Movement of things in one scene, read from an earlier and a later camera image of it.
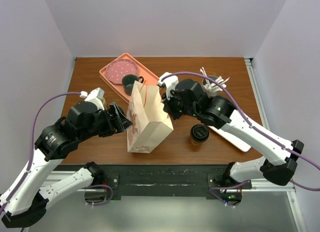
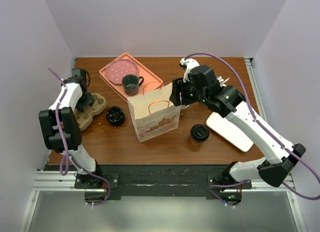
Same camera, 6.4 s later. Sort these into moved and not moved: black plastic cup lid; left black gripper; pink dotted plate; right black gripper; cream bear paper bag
Moved: cream bear paper bag; right black gripper; left black gripper
Not moved: pink dotted plate; black plastic cup lid
